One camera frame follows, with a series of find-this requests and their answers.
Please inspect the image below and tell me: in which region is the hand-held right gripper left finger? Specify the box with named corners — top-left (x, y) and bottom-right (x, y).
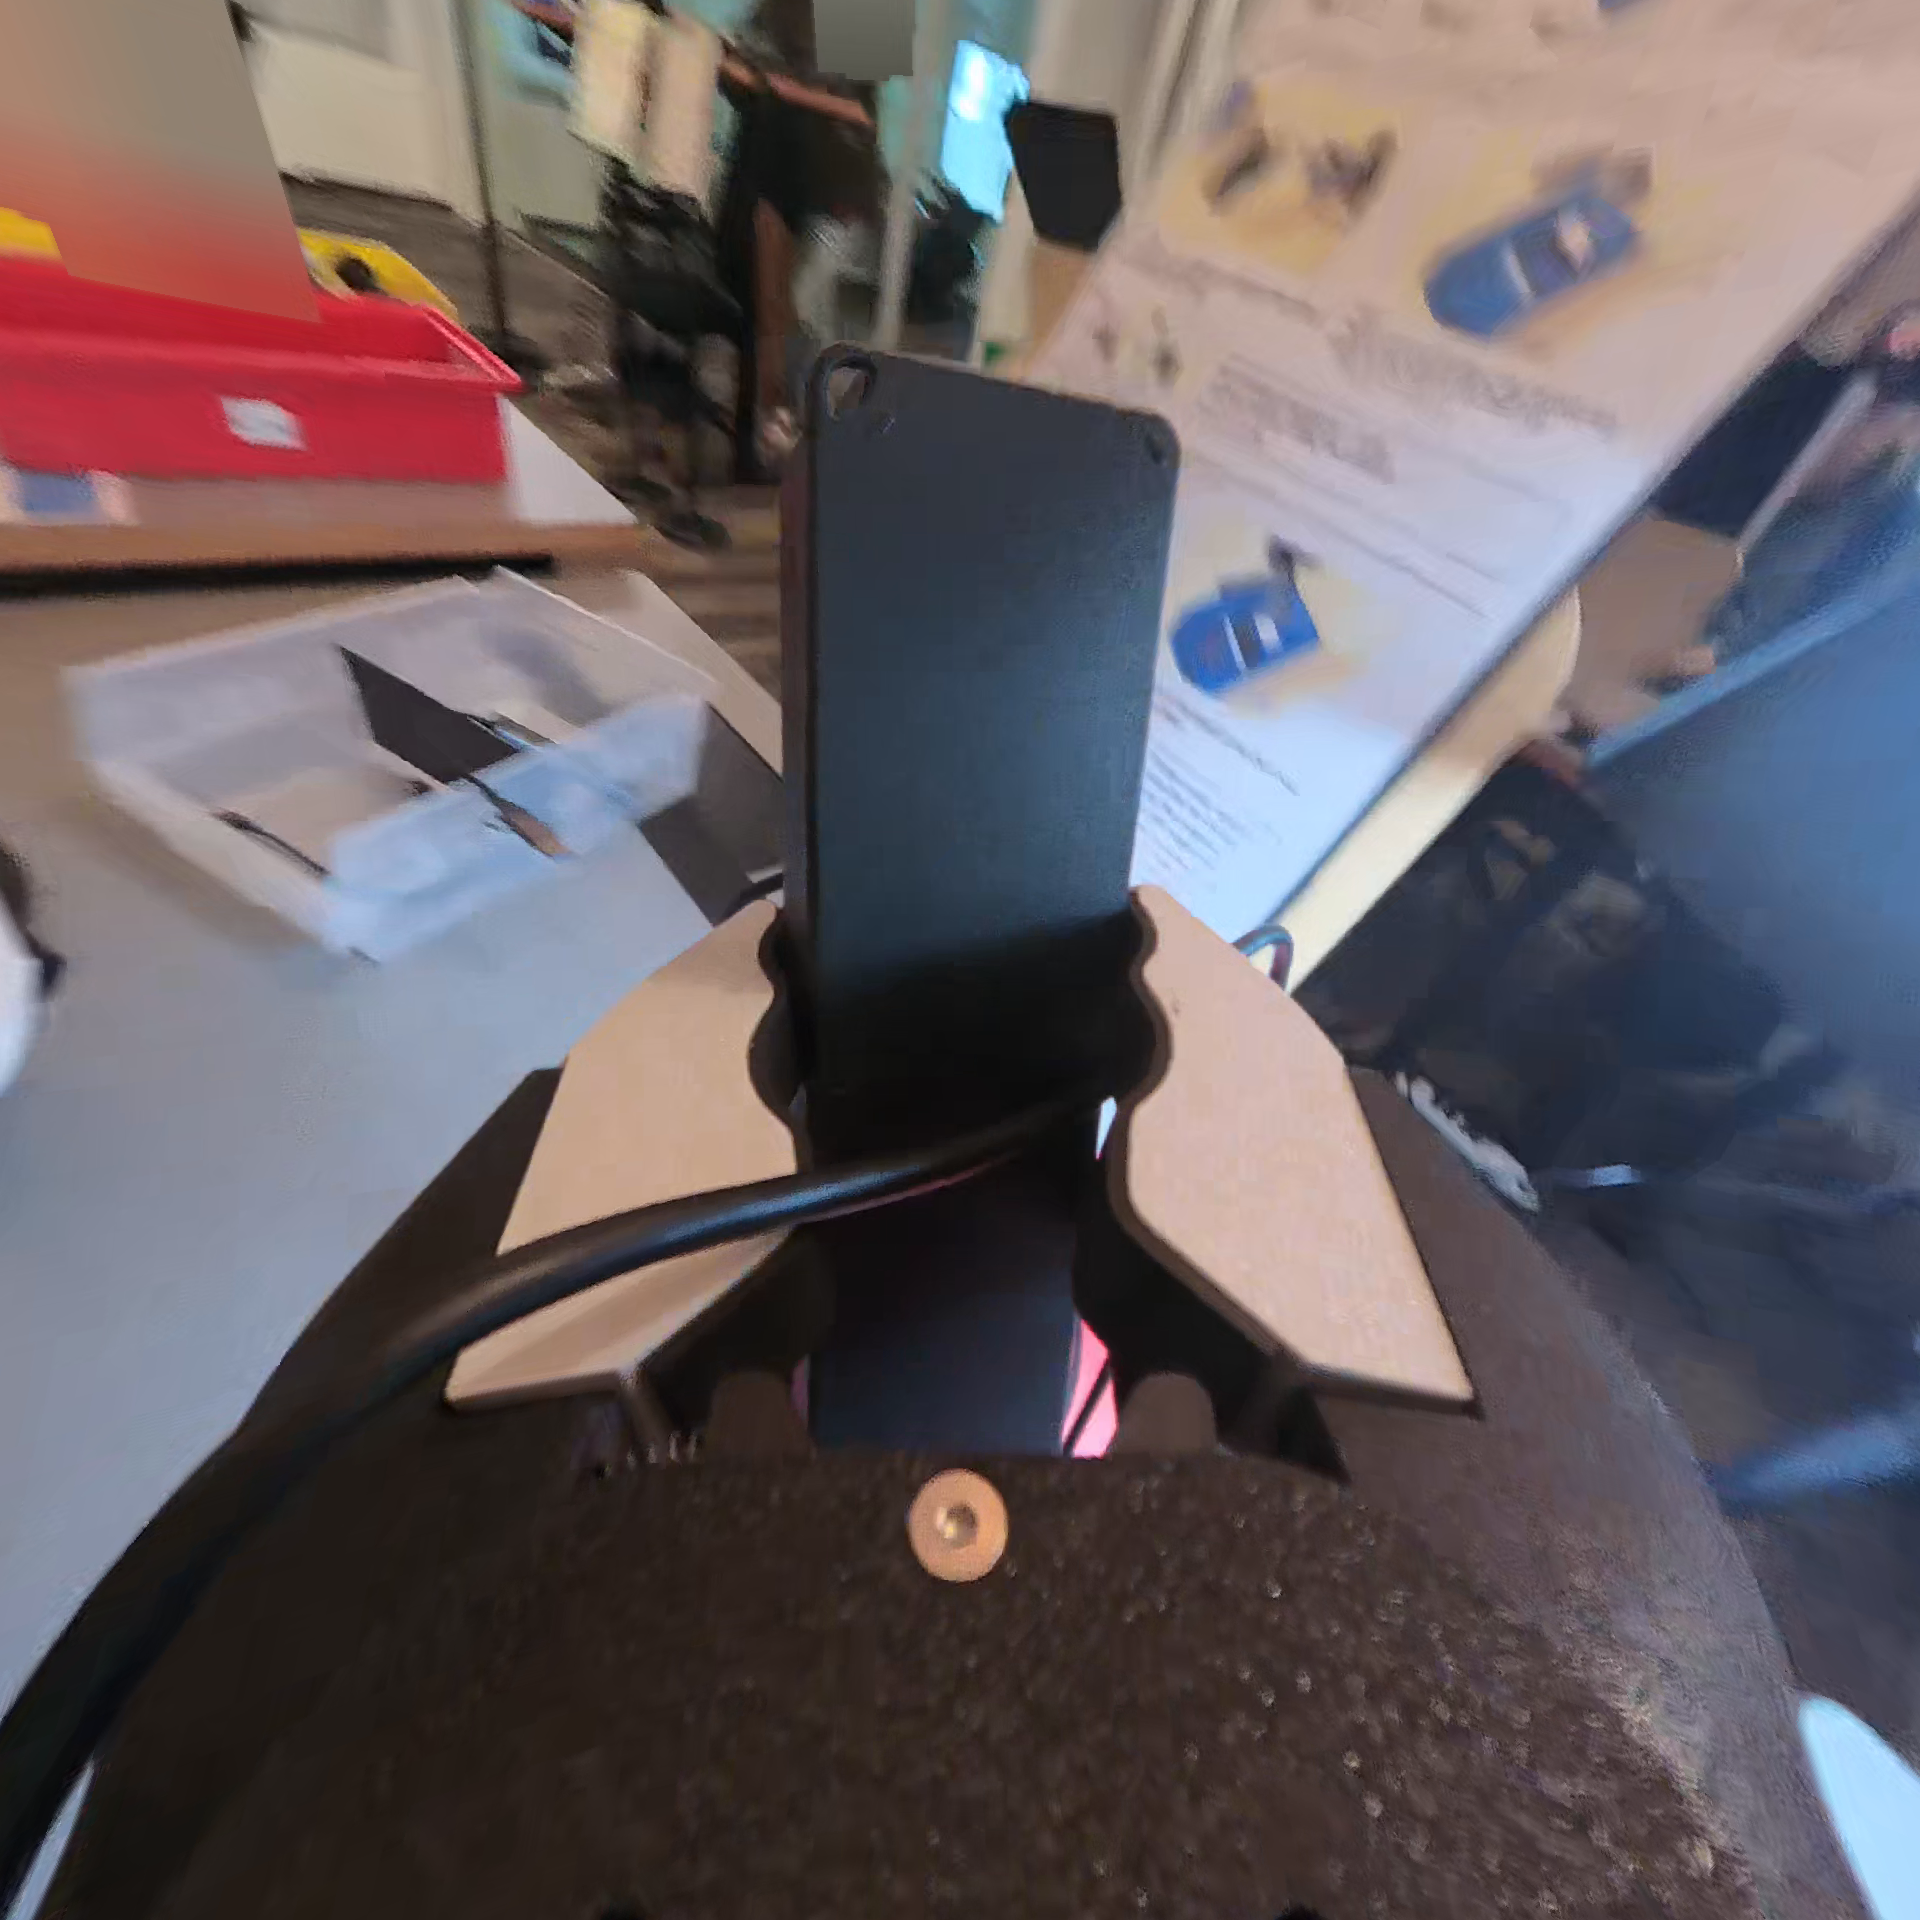
top-left (440, 900), bottom-right (826, 1412)

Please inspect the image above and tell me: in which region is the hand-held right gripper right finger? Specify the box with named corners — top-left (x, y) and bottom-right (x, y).
top-left (1100, 885), bottom-right (1479, 1412)

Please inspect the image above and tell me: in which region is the black hub cable black plug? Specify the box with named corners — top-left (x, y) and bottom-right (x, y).
top-left (0, 1101), bottom-right (1087, 1847)

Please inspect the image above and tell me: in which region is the black usb hub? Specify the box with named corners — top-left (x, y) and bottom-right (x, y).
top-left (779, 345), bottom-right (1180, 1456)

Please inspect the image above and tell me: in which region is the clear plastic box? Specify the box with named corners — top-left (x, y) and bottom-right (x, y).
top-left (59, 568), bottom-right (782, 961)

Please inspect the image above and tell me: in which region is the white power strip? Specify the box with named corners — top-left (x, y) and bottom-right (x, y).
top-left (1395, 1072), bottom-right (1546, 1213)

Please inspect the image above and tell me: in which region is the black flat device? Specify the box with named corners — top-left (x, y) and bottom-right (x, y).
top-left (335, 644), bottom-right (579, 856)

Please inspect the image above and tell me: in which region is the white instruction poster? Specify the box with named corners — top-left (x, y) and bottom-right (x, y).
top-left (1020, 0), bottom-right (1920, 940)

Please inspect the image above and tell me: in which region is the red plastic bin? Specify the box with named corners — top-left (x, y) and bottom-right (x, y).
top-left (0, 247), bottom-right (518, 484)

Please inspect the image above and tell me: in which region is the yellow plastic bin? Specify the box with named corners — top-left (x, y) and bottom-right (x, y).
top-left (292, 224), bottom-right (460, 325)

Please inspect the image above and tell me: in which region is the cardboard box black flap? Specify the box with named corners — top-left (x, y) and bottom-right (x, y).
top-left (1000, 95), bottom-right (1126, 353)

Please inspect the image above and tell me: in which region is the window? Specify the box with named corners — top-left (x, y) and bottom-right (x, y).
top-left (944, 37), bottom-right (1037, 225)

